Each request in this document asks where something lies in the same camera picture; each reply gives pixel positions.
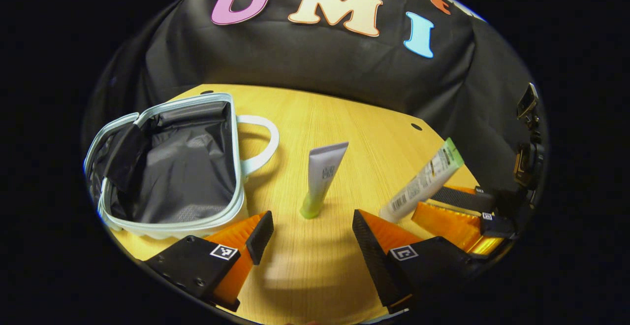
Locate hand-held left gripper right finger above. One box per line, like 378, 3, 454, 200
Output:
351, 209, 488, 315

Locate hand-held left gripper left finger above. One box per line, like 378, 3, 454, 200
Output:
143, 210, 275, 313

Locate white tube with green end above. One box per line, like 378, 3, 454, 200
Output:
379, 138, 464, 223

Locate grey tube with green cap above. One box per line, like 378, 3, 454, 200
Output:
300, 141, 349, 220

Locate white suitcase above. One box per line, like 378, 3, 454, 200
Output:
84, 93, 280, 240

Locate black backdrop cloth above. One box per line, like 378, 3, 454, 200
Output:
84, 0, 547, 202

